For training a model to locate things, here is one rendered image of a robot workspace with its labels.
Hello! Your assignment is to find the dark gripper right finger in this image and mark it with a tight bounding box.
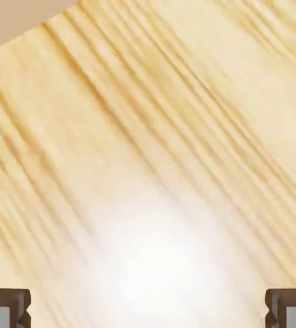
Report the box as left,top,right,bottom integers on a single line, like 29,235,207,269
265,288,296,328

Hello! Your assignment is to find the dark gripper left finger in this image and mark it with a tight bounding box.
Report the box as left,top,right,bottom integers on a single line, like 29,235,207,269
0,288,32,328

